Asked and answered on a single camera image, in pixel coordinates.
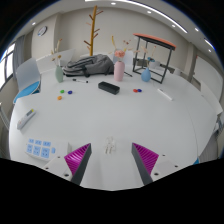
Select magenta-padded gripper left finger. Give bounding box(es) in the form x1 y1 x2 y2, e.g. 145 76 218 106
42 143 92 186

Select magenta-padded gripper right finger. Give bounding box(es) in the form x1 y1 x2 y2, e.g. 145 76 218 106
131 142 183 186

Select small clear white charger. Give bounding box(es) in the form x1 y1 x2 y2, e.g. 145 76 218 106
104 135 117 155

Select white remote control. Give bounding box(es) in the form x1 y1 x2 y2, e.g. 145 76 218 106
16 108 37 131

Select white flat bar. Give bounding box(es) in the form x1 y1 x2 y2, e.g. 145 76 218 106
157 87 174 102

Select black rectangular box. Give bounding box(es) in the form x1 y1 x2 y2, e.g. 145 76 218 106
97 81 121 96

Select black marker pen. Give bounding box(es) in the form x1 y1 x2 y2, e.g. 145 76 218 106
72 78 90 84

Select blue vase with stems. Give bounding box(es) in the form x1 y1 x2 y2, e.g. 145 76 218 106
140 44 158 83

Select green vase with dried flowers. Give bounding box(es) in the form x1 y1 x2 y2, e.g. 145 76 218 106
50 38 65 84

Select pink vase with flowers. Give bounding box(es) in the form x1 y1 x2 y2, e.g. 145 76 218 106
110 34 133 83

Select grey backpack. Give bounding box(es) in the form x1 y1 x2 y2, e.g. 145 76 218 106
62 54 115 78

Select white chair with blue seat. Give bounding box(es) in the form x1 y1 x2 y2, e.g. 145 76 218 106
12 58 42 105

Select window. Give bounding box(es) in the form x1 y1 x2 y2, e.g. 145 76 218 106
0 43 16 89

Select grey curtain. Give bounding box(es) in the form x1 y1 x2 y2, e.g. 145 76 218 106
13 34 27 76

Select wooden coat rack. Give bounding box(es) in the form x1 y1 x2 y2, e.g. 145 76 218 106
83 5 104 57

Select long ceiling light strip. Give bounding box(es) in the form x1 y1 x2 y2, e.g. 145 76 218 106
84 0 189 34

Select round ceiling spotlights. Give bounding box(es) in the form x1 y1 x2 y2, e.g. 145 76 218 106
31 0 216 51

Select white wall board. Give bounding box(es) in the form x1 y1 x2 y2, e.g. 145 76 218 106
193 54 224 101

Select black frame stool, orange top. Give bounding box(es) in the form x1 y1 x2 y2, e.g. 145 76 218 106
132 32 177 84

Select round wall clock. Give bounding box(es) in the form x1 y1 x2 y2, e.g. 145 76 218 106
37 25 48 37

